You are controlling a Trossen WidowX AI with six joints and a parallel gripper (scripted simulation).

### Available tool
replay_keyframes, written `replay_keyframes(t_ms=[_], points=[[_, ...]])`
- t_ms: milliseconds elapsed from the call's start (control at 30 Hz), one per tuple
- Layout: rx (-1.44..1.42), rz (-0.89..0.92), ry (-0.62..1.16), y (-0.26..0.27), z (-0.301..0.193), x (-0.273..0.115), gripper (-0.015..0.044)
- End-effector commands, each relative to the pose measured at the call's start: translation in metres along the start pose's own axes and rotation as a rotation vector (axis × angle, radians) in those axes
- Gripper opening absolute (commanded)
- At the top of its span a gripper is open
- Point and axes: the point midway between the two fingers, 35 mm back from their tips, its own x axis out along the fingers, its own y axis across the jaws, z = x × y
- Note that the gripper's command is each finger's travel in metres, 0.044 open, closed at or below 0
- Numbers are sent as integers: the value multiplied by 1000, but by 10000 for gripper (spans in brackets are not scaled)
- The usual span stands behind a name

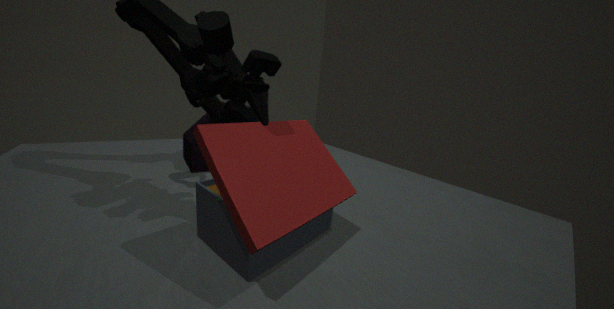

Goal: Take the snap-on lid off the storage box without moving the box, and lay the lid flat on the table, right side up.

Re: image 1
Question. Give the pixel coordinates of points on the red box lid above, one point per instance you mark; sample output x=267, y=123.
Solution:
x=273, y=178

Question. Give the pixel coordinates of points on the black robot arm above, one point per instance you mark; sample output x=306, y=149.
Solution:
x=209, y=42

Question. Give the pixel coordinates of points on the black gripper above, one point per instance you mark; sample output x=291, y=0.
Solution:
x=248, y=87

